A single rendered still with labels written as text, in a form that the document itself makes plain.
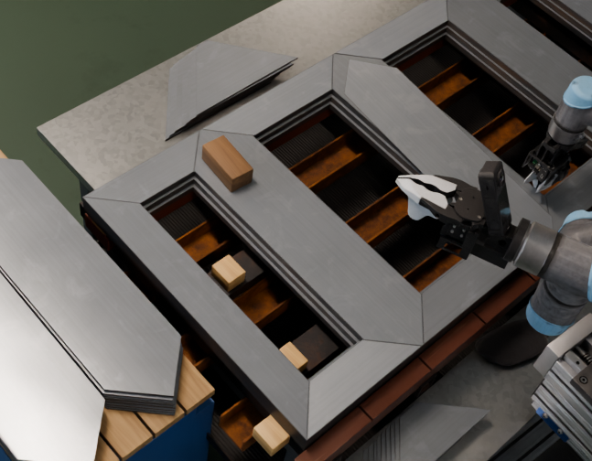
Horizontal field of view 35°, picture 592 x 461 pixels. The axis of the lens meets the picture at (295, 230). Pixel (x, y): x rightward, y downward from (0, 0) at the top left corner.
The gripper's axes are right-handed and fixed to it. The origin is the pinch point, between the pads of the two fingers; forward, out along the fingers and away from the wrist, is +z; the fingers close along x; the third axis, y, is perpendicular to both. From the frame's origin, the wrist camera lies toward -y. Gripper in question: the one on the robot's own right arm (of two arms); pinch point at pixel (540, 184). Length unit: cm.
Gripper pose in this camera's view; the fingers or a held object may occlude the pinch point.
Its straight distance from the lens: 235.7
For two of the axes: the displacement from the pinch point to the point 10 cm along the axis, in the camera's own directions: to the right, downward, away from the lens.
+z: -1.2, 5.8, 8.1
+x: 6.7, 6.5, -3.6
